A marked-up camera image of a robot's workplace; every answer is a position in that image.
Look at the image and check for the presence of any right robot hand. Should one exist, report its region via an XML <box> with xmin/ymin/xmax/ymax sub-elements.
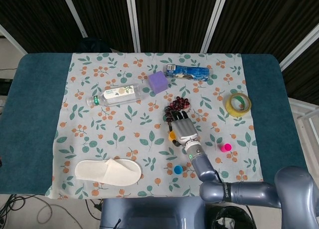
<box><xmin>167</xmin><ymin>110</ymin><xmax>200</xmax><ymax>147</ymax></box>

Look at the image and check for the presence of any dark red grape bunch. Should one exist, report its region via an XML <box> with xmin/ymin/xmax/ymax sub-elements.
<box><xmin>163</xmin><ymin>96</ymin><xmax>191</xmax><ymax>126</ymax></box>

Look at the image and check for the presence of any yellow packing tape roll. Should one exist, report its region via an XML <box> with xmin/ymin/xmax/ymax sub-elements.
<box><xmin>225</xmin><ymin>92</ymin><xmax>252</xmax><ymax>118</ymax></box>

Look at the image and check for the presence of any purple foam cube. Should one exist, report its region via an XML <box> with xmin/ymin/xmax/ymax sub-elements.
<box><xmin>148</xmin><ymin>72</ymin><xmax>169</xmax><ymax>95</ymax></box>

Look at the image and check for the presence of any blue cookie package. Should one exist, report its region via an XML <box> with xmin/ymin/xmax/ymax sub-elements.
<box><xmin>163</xmin><ymin>64</ymin><xmax>212</xmax><ymax>82</ymax></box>

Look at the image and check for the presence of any floral print tablecloth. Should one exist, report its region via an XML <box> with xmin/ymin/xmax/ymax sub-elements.
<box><xmin>45</xmin><ymin>52</ymin><xmax>265</xmax><ymax>200</ymax></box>

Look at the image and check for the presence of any clear plastic water bottle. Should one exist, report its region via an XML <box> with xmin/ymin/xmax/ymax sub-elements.
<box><xmin>86</xmin><ymin>83</ymin><xmax>148</xmax><ymax>107</ymax></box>

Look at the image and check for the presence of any white cloth slipper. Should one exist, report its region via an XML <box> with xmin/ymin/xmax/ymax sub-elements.
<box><xmin>74</xmin><ymin>158</ymin><xmax>142</xmax><ymax>187</ymax></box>

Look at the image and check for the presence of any blue-grey robot torso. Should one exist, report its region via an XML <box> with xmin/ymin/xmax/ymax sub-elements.
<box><xmin>99</xmin><ymin>197</ymin><xmax>207</xmax><ymax>229</ymax></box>

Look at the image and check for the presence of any white metal rack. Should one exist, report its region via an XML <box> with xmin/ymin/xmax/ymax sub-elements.
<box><xmin>288</xmin><ymin>96</ymin><xmax>319</xmax><ymax>165</ymax></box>

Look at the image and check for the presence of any dark chair behind table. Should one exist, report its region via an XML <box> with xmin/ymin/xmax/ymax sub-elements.
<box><xmin>79</xmin><ymin>37</ymin><xmax>118</xmax><ymax>54</ymax></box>

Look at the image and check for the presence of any teal table cover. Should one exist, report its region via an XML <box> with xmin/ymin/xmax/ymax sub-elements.
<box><xmin>0</xmin><ymin>53</ymin><xmax>311</xmax><ymax>197</ymax></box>

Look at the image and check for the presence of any white partition post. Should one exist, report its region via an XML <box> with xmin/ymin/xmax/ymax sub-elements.
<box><xmin>125</xmin><ymin>0</ymin><xmax>142</xmax><ymax>53</ymax></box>
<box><xmin>279</xmin><ymin>28</ymin><xmax>319</xmax><ymax>71</ymax></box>
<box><xmin>0</xmin><ymin>23</ymin><xmax>25</xmax><ymax>55</ymax></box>
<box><xmin>200</xmin><ymin>0</ymin><xmax>229</xmax><ymax>54</ymax></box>
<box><xmin>59</xmin><ymin>0</ymin><xmax>88</xmax><ymax>39</ymax></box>

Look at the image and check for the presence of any black plug cable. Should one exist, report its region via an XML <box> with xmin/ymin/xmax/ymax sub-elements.
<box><xmin>86</xmin><ymin>199</ymin><xmax>103</xmax><ymax>212</ymax></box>

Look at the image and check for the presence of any grey floor cable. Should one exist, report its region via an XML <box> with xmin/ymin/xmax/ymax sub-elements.
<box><xmin>36</xmin><ymin>203</ymin><xmax>85</xmax><ymax>226</ymax></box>

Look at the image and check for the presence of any black floor cable bundle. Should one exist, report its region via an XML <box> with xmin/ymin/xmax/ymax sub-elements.
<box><xmin>0</xmin><ymin>194</ymin><xmax>25</xmax><ymax>229</ymax></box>

